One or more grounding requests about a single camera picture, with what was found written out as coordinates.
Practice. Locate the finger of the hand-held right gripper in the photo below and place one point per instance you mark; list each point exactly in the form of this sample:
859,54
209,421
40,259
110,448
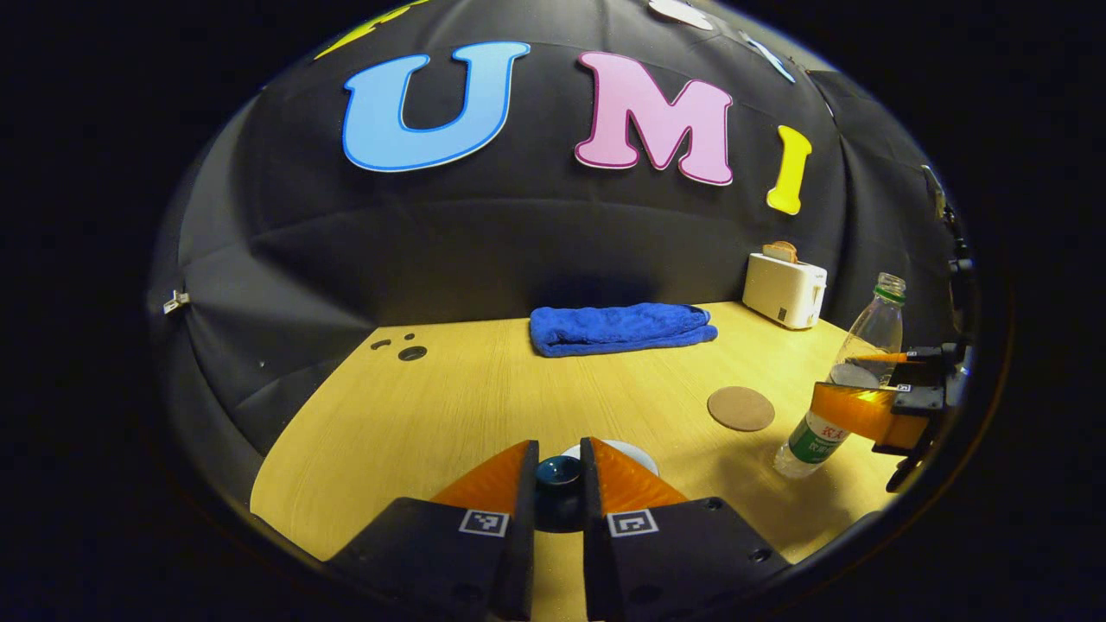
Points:
860,413
890,357

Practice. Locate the white metal clip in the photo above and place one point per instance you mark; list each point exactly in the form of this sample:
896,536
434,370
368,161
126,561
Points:
175,301

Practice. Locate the clear plastic water bottle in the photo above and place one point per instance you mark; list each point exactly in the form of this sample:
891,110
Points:
877,333

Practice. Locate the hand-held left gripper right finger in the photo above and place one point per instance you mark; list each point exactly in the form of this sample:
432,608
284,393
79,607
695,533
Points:
592,536

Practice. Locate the blue folded towel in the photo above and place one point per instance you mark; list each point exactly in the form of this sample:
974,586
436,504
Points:
622,328

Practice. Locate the white toaster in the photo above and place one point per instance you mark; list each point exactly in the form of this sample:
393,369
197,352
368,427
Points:
782,294

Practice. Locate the round cork coaster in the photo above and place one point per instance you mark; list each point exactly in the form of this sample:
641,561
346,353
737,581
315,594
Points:
740,408

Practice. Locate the black backdrop cloth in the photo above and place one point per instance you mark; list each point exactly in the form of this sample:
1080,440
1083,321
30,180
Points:
484,233

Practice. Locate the grey metal stand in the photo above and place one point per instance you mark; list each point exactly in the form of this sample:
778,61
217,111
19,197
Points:
936,194

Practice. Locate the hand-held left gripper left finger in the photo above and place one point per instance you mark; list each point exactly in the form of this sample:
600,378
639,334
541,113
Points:
523,536

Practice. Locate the toast slice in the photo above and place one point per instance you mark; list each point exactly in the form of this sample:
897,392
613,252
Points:
781,251

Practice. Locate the teal teacup lid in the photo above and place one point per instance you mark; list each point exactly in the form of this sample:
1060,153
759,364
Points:
557,473

